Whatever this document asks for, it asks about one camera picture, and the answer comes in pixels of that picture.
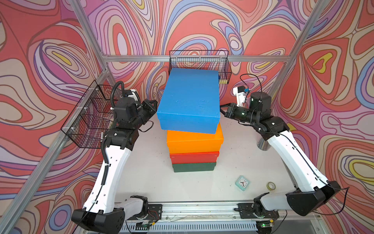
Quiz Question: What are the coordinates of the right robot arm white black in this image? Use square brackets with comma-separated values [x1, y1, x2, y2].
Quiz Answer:
[220, 92, 342, 217]

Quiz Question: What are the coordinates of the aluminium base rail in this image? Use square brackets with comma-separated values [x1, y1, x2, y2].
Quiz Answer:
[75, 200, 325, 234]

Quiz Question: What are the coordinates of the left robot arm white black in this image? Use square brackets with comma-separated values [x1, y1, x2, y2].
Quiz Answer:
[71, 81, 157, 234]

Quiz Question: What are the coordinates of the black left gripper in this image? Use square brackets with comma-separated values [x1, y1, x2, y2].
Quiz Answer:
[130, 98, 157, 131]

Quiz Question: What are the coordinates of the small teal alarm clock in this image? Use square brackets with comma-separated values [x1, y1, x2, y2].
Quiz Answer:
[235, 175, 250, 191]

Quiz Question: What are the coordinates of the black wire basket back wall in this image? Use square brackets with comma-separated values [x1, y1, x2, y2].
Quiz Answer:
[168, 49, 232, 85]

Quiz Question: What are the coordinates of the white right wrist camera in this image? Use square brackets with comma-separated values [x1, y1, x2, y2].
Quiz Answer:
[233, 85, 250, 107]

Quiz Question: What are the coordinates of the aluminium frame post left corner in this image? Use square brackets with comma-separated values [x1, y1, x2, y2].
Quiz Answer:
[70, 0, 129, 115]

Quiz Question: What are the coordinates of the red shoebox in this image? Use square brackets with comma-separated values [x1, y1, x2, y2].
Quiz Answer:
[169, 152, 220, 164]

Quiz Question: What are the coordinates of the blue shoebox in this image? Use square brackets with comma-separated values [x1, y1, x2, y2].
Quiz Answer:
[157, 68, 220, 134]

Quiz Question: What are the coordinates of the aluminium horizontal back bar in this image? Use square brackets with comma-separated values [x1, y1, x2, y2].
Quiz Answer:
[103, 55, 291, 62]

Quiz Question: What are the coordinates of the aluminium frame post corner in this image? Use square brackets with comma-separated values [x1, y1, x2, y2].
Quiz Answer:
[268, 0, 330, 107]
[70, 0, 129, 115]

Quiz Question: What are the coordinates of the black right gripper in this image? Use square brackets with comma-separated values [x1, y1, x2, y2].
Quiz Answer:
[216, 102, 259, 125]

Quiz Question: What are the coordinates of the black wire basket wall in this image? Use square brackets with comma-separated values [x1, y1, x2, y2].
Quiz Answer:
[61, 81, 114, 149]
[168, 49, 232, 85]

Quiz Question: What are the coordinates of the orange shoebox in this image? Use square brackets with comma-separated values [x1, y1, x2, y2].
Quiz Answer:
[167, 124, 224, 154]

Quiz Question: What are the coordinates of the aluminium frame post right corner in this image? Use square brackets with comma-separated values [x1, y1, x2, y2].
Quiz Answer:
[268, 0, 330, 107]

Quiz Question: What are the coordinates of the green shoebox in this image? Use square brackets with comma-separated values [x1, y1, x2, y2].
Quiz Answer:
[172, 162, 216, 173]

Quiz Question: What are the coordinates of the black wire basket left wall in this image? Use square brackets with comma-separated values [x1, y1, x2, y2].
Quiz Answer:
[61, 81, 114, 149]

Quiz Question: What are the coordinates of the roll of clear tape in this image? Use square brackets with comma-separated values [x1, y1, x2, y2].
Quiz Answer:
[266, 182, 276, 191]

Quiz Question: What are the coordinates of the metal cup of pencils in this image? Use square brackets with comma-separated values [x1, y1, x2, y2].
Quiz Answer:
[257, 138, 270, 151]

